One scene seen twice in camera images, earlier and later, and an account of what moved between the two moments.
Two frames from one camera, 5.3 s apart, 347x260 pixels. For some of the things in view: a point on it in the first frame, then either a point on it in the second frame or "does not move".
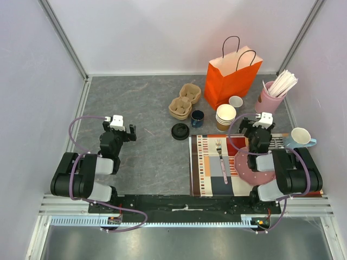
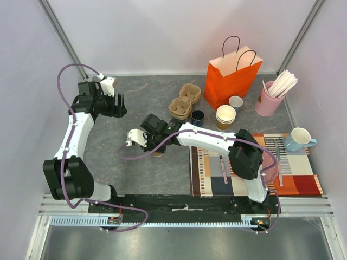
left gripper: (130, 136) -> (119, 111)
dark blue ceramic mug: (197, 118) does not move
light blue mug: (300, 138) does not move
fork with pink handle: (218, 143) does not move
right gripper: (244, 126) -> (156, 146)
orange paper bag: (235, 73) does not move
